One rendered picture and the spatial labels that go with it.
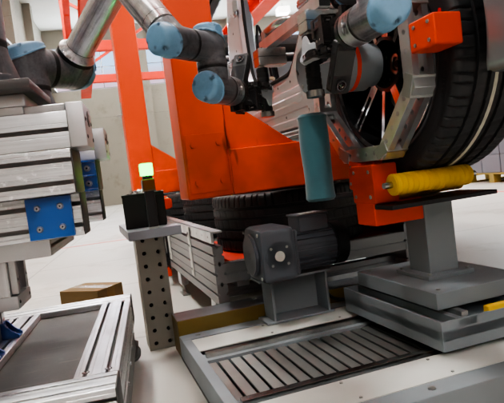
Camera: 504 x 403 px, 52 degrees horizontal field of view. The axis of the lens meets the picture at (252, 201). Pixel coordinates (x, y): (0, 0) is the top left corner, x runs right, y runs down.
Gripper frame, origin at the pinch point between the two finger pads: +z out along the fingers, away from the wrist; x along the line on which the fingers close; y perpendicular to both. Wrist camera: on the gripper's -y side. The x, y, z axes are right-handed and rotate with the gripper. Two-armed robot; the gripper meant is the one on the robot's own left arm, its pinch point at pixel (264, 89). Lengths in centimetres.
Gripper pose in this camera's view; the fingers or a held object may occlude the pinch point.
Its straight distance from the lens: 159.6
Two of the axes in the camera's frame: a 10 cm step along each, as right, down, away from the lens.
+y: 1.2, 9.9, 0.6
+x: 8.9, -0.9, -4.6
